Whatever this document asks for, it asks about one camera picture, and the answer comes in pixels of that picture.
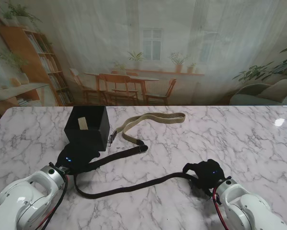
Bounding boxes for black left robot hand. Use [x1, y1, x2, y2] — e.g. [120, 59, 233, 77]
[56, 141, 101, 175]

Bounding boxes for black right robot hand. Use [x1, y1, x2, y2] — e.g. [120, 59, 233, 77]
[182, 159, 227, 196]

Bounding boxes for beige woven belt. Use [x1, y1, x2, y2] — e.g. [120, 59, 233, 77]
[106, 112, 186, 147]
[77, 116, 89, 131]

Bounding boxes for black belt with silver buckle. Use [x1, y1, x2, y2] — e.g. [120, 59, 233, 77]
[73, 144, 199, 199]

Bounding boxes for black belt storage box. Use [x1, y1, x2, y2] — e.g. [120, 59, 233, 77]
[63, 106, 111, 152]

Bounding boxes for printed room scene backdrop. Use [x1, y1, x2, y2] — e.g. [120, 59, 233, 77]
[0, 0, 287, 107]

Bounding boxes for right arm red black cables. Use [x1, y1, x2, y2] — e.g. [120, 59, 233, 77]
[212, 188, 228, 227]

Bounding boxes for arm red black cables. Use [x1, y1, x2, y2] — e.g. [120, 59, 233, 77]
[212, 188, 228, 227]
[35, 174, 69, 230]

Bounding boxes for left arm red black cables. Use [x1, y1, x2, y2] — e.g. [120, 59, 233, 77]
[35, 174, 69, 230]

